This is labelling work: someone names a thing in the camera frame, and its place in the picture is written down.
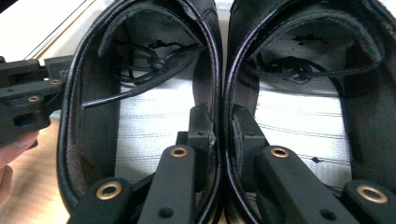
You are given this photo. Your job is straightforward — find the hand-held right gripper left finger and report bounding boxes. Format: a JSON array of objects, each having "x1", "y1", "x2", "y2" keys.
[{"x1": 177, "y1": 103, "x2": 217, "y2": 188}]

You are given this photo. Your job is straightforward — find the black leather shoe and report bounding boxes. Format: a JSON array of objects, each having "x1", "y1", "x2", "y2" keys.
[
  {"x1": 221, "y1": 0, "x2": 396, "y2": 224},
  {"x1": 56, "y1": 0, "x2": 224, "y2": 224}
]

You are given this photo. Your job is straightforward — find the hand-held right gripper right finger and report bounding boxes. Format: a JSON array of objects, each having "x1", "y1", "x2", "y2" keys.
[{"x1": 231, "y1": 104, "x2": 269, "y2": 191}]

